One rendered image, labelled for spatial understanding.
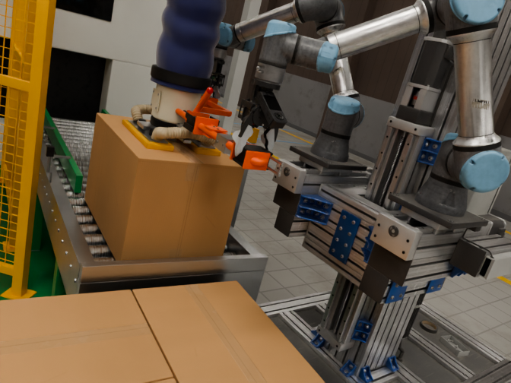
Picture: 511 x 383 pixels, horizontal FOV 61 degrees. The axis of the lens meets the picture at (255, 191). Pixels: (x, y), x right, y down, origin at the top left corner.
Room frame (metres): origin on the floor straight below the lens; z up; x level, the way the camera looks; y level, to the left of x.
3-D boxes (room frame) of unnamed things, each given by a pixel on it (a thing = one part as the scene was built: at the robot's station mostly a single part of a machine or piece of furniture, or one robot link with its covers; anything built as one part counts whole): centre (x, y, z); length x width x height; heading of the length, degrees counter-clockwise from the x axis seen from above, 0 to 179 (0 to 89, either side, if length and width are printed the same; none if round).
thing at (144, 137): (1.61, 0.46, 0.97); 0.34 x 0.10 x 0.05; 35
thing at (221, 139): (1.29, 0.11, 1.07); 0.07 x 0.07 x 0.04; 35
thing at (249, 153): (1.17, 0.04, 1.08); 0.08 x 0.07 x 0.05; 35
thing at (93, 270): (1.39, 0.18, 0.58); 0.70 x 0.03 x 0.06; 125
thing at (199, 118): (1.46, 0.23, 1.08); 0.10 x 0.08 x 0.06; 125
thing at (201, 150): (1.72, 0.30, 0.97); 0.34 x 0.10 x 0.05; 35
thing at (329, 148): (1.70, -0.24, 1.09); 0.15 x 0.15 x 0.10
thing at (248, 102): (1.20, 0.05, 1.22); 0.09 x 0.08 x 0.12; 35
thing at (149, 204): (1.67, 0.40, 0.75); 0.60 x 0.40 x 0.40; 36
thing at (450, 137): (1.32, -0.56, 1.20); 0.13 x 0.12 x 0.14; 0
